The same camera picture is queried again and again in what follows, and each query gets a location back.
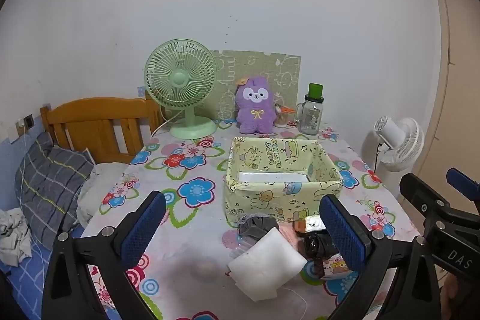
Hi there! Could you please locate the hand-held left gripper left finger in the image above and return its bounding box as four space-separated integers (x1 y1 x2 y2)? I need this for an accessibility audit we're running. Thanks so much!
41 190 167 320

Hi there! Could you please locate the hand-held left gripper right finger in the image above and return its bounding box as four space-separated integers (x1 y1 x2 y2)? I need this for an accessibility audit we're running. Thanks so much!
319 193 441 320

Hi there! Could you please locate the wooden bed headboard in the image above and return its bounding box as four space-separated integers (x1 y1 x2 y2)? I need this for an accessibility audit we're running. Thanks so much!
40 97 166 164

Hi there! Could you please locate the white charging cable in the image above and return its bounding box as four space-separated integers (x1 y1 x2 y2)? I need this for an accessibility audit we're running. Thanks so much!
19 125 30 197

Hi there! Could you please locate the yellow printed fabric box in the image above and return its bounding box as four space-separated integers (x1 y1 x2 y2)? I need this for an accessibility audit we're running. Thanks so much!
224 137 344 223

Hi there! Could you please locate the green desk fan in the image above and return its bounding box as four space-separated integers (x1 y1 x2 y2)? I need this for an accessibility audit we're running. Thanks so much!
144 39 218 140

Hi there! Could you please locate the white blanket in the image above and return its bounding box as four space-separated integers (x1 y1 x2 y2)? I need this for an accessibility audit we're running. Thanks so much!
77 163 130 227

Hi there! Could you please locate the crumpled white grey cloth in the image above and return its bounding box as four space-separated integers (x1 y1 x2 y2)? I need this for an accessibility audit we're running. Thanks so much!
0 208 32 266

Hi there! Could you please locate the wall socket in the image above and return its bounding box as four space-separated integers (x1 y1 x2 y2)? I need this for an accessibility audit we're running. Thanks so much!
16 114 35 137

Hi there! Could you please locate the cartoon printed small packet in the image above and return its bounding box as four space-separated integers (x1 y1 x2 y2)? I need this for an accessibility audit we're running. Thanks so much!
317 254 359 281

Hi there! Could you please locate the white fan cable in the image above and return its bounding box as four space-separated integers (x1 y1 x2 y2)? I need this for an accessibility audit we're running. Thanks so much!
151 106 185 138

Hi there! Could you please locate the black knitted cloth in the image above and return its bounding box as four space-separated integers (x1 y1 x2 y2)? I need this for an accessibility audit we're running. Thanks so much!
303 232 339 261

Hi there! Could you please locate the floral tablecloth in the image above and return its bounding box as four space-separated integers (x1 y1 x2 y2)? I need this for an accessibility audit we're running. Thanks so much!
80 119 422 320

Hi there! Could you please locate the white foam pad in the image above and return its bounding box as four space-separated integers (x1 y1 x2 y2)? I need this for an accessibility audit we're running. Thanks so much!
227 228 308 302

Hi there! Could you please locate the green printed board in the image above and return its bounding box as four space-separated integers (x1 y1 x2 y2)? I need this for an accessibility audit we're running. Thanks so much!
209 50 302 123

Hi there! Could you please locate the grey scrunchie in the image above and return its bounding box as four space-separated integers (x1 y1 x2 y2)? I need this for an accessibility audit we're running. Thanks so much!
237 214 280 246

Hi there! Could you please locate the grey plaid pillow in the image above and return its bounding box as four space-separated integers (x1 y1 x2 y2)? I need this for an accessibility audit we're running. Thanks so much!
15 133 94 249

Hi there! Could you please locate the pink tissue packet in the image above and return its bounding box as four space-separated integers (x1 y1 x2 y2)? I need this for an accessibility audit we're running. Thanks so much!
279 224 306 243

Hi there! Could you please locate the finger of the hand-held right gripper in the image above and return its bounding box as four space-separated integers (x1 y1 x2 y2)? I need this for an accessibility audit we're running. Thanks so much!
399 173 451 219
446 167 480 216

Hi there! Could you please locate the blue checked bed sheet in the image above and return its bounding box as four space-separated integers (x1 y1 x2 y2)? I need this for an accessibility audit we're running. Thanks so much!
0 226 57 320

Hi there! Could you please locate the glass jar with green lid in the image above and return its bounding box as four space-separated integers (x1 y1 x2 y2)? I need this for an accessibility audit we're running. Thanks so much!
295 83 325 135

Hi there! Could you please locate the clear plastic package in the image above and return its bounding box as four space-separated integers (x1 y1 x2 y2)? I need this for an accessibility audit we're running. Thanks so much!
230 239 256 259

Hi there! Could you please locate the purple plush toy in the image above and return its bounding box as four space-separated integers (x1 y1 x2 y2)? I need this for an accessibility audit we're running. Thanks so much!
235 77 278 135

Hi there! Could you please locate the beige door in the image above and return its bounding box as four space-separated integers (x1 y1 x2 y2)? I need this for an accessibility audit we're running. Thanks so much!
427 0 480 193

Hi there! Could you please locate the cotton swab jar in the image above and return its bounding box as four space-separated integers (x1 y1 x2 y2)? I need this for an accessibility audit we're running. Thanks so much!
275 103 296 128

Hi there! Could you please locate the orange snack packet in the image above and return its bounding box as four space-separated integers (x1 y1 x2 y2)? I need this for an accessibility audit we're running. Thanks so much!
293 215 325 233

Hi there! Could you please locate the white floor fan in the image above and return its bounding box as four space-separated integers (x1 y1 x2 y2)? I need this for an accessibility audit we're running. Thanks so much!
373 115 425 174

